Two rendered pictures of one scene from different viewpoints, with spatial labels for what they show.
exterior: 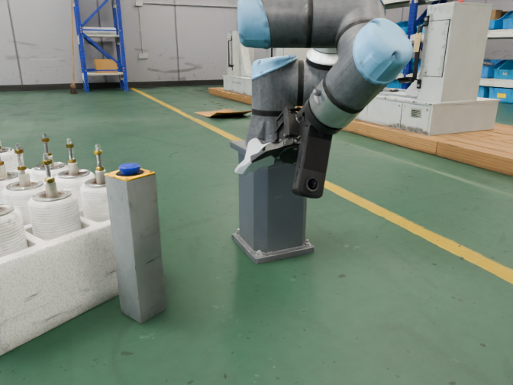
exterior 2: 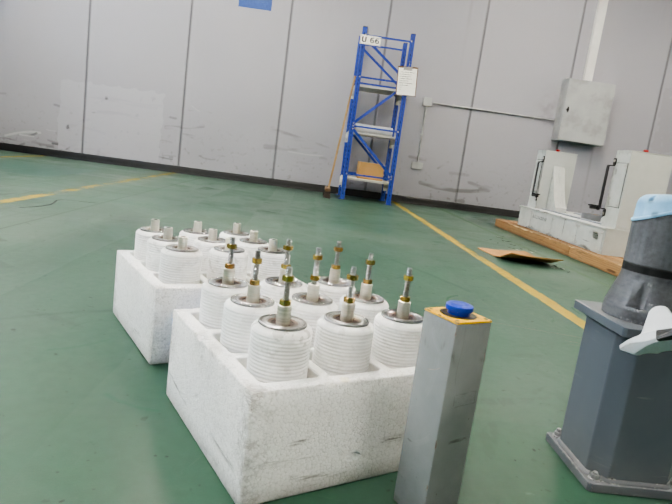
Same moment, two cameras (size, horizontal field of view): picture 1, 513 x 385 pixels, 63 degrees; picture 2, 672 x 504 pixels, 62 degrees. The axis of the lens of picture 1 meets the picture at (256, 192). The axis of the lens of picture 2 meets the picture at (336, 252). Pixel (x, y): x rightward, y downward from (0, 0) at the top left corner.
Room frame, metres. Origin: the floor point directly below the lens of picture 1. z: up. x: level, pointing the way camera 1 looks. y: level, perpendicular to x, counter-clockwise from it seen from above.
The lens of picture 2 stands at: (-0.03, 0.15, 0.52)
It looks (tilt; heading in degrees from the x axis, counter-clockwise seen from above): 10 degrees down; 20
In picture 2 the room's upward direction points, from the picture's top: 8 degrees clockwise
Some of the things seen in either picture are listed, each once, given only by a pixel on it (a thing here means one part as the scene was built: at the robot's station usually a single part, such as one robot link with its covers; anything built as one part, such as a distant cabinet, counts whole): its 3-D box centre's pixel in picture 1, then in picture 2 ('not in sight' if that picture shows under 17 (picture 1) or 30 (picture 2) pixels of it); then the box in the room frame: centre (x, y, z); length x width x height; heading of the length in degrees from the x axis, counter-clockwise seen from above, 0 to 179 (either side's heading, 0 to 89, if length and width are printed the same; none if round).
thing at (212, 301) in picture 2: not in sight; (223, 328); (0.88, 0.69, 0.16); 0.10 x 0.10 x 0.18
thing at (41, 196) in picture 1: (52, 195); (346, 319); (0.83, 0.43, 0.25); 0.08 x 0.08 x 0.01
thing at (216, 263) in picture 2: not in sight; (225, 285); (1.16, 0.87, 0.16); 0.10 x 0.10 x 0.18
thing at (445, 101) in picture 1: (388, 66); not in sight; (3.18, -0.96, 0.45); 1.45 x 0.57 x 0.74; 24
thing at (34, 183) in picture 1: (25, 185); (312, 299); (0.90, 0.52, 0.25); 0.08 x 0.08 x 0.01
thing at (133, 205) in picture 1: (137, 246); (440, 414); (0.79, 0.25, 0.16); 0.07 x 0.07 x 0.31; 53
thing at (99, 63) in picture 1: (105, 66); (369, 171); (6.63, 2.30, 0.36); 0.31 x 0.25 x 0.20; 114
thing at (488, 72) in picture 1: (488, 68); not in sight; (5.35, -2.87, 0.36); 0.50 x 0.38 x 0.21; 115
